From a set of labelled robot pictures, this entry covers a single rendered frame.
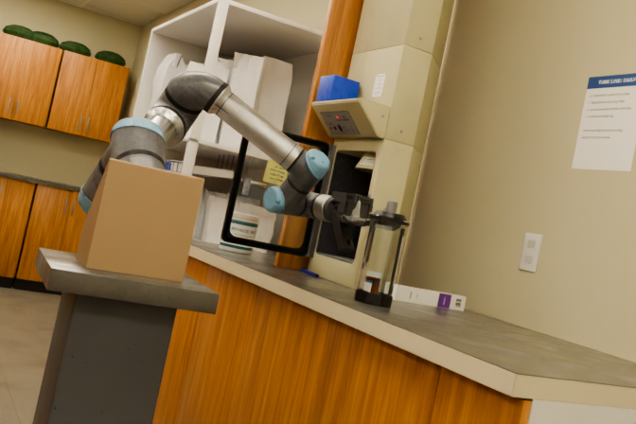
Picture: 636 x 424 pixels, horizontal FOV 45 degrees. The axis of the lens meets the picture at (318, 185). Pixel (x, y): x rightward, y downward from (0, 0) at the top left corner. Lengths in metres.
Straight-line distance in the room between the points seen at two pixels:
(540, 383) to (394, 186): 1.14
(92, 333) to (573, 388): 0.89
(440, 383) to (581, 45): 1.28
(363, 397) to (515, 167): 1.06
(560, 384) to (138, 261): 0.82
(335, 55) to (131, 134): 1.18
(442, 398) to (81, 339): 0.70
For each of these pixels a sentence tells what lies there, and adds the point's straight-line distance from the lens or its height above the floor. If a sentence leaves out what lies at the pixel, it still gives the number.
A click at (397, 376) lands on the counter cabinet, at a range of 1.66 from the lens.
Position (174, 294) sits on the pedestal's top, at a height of 0.93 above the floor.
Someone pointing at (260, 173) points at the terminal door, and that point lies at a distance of 2.55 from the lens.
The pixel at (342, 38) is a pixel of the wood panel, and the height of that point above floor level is 1.76.
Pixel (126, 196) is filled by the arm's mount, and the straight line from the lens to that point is 1.54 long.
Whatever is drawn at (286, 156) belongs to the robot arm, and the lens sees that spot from 2.05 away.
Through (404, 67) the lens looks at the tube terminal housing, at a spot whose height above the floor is 1.64.
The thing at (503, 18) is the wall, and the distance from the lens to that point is 2.79.
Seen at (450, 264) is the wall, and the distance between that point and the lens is 2.68.
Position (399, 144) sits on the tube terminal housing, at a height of 1.41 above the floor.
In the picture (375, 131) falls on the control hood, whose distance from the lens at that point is 2.35.
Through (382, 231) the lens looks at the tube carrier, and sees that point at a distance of 1.96.
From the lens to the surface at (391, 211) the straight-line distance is 1.99.
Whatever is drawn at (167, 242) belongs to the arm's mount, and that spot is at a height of 1.01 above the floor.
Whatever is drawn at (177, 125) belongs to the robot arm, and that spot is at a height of 1.29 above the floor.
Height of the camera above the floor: 1.12
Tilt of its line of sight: 3 degrees up
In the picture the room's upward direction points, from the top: 12 degrees clockwise
